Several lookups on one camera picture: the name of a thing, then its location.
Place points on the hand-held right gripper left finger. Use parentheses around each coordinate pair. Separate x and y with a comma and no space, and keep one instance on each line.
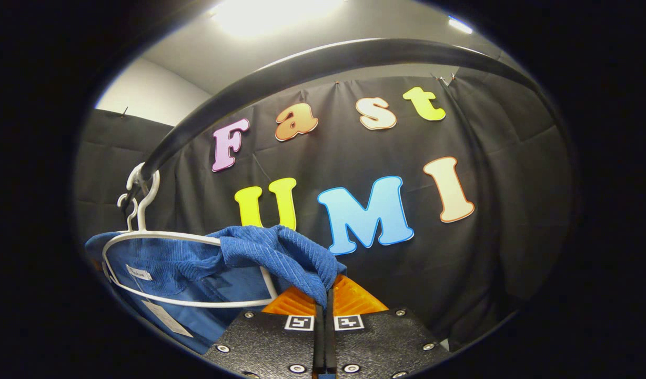
(270,342)

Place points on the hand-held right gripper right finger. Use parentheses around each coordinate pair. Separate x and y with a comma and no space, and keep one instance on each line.
(375,342)

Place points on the white clothes hanger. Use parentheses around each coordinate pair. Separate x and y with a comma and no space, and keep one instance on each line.
(160,235)
(132,218)

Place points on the black backdrop cloth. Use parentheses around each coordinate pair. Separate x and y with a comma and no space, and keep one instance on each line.
(486,252)

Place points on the black garment rack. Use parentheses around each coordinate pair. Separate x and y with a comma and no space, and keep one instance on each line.
(323,58)

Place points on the small ceiling light panel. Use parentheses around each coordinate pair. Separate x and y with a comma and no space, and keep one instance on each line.
(460,25)

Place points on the large ceiling light panel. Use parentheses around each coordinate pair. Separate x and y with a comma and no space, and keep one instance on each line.
(270,13)

